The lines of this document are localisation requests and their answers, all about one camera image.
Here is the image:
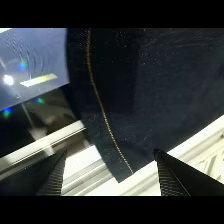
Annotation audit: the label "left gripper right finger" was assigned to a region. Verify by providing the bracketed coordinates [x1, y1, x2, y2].
[152, 148, 224, 197]

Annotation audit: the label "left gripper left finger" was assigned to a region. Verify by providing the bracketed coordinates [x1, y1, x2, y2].
[0, 148, 68, 197]

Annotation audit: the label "dark blue jeans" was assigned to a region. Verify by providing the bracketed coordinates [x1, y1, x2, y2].
[66, 28, 224, 184]

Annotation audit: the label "silver frame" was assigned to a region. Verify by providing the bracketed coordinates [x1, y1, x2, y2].
[0, 114, 224, 197]

